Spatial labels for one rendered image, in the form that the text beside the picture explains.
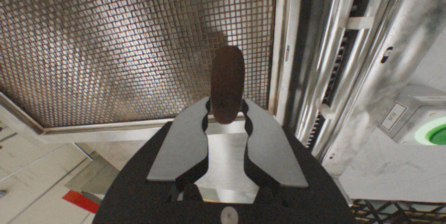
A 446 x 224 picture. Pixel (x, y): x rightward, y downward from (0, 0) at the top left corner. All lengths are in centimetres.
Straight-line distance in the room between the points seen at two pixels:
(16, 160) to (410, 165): 407
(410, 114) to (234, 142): 33
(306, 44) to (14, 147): 379
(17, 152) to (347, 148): 387
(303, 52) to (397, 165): 42
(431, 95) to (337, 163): 19
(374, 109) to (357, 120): 3
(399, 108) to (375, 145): 17
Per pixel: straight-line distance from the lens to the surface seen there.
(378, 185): 65
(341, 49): 26
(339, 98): 28
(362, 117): 31
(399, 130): 33
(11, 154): 374
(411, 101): 31
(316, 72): 23
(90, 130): 35
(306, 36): 25
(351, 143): 36
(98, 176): 298
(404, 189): 70
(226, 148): 42
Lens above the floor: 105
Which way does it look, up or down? 56 degrees down
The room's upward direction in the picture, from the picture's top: 159 degrees counter-clockwise
